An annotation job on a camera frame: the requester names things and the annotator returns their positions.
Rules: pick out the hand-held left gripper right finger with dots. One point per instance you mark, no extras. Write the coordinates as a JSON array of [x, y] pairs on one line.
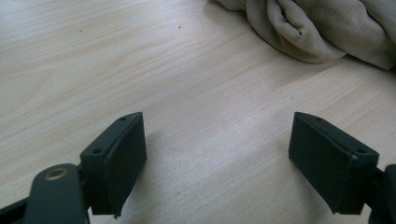
[[330, 161]]

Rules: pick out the khaki shorts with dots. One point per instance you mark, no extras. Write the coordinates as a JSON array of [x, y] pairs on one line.
[[311, 28]]

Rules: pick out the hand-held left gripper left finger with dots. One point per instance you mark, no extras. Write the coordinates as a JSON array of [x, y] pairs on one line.
[[118, 161]]

